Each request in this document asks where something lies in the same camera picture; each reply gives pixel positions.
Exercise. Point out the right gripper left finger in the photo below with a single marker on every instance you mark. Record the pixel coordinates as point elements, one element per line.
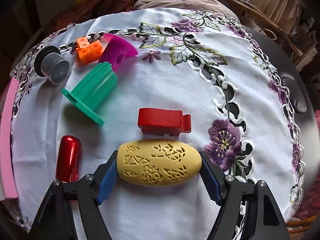
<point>106,178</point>

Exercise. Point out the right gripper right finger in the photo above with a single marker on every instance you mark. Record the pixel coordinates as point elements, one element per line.
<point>213,179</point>

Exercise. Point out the red metallic capsule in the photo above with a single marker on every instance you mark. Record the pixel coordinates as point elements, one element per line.
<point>68,159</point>

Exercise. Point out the yellow carved egg toy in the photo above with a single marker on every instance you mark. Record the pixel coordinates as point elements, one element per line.
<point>156,162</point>

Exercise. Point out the red block toy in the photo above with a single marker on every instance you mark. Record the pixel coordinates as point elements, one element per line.
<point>156,121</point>

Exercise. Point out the green flanged cylinder toy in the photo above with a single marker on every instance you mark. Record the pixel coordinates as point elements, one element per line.
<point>92,90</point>

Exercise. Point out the orange cube blocks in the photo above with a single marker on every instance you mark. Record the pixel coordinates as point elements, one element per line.
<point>88,52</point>

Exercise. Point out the magenta funnel toy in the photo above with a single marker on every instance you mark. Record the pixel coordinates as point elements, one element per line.
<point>117,50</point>

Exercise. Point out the dark grey cylinder cup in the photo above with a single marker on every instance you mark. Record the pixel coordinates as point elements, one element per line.
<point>50,64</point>

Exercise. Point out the white embroidered floral tablecloth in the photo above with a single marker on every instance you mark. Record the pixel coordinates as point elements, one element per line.
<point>200,62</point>

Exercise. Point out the black headrest cushion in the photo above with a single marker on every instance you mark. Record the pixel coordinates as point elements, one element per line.
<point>296,96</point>

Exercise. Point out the pink shallow cardboard box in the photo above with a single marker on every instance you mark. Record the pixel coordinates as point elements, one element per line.
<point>8,187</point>

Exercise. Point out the wooden side table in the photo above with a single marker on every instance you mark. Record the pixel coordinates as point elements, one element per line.
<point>299,55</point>

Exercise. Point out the rust brown quilted jacket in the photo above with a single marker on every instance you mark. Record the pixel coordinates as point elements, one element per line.
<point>87,10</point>

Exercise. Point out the pink beige duvet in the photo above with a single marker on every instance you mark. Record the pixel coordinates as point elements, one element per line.
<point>208,5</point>

